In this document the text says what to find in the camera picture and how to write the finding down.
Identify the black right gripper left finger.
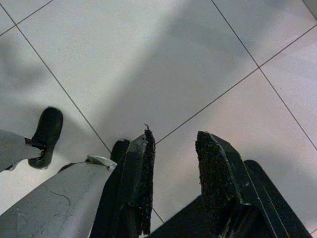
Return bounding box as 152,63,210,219
90,123,157,238

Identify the black robot foot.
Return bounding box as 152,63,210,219
28,107,64,170
110,139,131,163

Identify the black right robot foot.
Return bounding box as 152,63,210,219
110,139,131,163

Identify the black left robot foot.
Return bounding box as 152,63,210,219
28,107,64,170

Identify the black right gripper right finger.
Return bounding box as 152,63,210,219
195,130,313,238

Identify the silver left robot leg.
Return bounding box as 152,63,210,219
0,128,33,172

